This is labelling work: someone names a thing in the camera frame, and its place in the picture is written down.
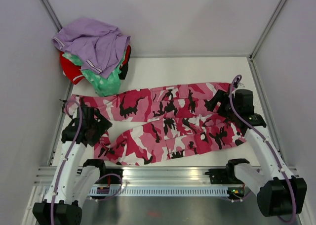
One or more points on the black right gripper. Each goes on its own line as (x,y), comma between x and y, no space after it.
(222,97)

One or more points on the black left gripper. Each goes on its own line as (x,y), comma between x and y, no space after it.
(103,126)

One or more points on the pink camouflage trousers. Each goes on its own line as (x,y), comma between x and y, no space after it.
(175,122)

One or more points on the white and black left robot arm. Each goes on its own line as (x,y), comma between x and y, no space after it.
(62,204)

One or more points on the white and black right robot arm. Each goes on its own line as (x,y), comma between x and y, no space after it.
(278,191)

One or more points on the green tie-dye garment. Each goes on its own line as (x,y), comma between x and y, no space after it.
(102,86)

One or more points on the red garment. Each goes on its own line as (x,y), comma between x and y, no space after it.
(70,70)

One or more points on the black garment in pile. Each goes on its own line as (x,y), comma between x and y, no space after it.
(124,66)

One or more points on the purple shirt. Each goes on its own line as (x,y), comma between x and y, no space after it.
(99,45)

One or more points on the aluminium left side rail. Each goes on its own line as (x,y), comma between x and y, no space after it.
(58,129)

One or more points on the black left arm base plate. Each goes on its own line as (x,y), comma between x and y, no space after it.
(113,179)

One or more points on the white slotted cable duct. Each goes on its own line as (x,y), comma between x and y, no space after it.
(175,191)

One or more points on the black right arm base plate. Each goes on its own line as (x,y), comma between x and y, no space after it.
(220,176)

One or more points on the aluminium front rail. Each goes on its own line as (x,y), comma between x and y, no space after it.
(146,176)

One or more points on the aluminium right corner post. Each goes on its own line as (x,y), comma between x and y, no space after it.
(276,13)

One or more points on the aluminium corner post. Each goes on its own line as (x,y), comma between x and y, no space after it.
(276,13)
(51,13)

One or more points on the aluminium left corner post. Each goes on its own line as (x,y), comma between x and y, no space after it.
(51,13)

